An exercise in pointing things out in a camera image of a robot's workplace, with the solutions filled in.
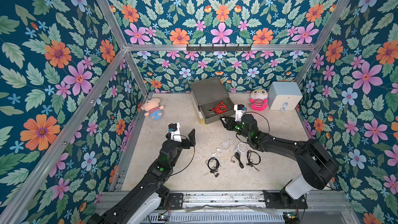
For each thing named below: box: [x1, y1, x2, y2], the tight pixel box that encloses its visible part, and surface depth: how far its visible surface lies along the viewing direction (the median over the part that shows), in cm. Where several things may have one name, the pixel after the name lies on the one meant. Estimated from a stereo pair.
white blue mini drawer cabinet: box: [267, 81, 304, 112], surface depth 105 cm
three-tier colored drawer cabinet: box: [190, 77, 236, 125], surface depth 91 cm
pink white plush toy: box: [249, 88, 269, 112], surface depth 111 cm
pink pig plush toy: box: [140, 97, 165, 121], surface depth 106 cm
